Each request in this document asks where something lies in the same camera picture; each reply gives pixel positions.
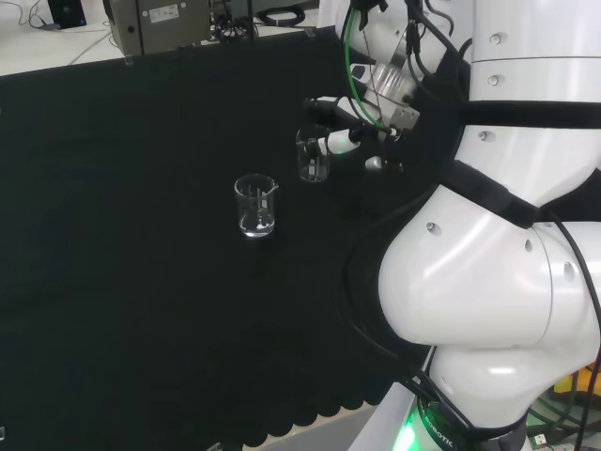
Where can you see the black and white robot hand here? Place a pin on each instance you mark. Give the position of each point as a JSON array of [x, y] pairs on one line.
[[404, 118]]

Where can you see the small clear glass beaker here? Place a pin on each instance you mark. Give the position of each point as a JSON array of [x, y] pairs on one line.
[[312, 166]]

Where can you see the clear glass beaker with spout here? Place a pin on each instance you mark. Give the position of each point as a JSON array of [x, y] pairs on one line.
[[256, 221]]

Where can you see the clear plastic cloth clip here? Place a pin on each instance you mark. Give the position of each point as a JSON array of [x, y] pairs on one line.
[[127, 60], [309, 33]]

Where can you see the grey metal equipment box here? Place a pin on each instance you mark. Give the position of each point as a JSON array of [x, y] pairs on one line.
[[159, 23]]

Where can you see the black bench cloth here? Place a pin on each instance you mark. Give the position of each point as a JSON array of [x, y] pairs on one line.
[[141, 258]]

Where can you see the yellow stop button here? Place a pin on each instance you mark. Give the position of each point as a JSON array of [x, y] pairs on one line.
[[584, 376]]

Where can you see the black box device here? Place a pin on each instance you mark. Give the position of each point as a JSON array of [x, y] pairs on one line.
[[68, 11]]

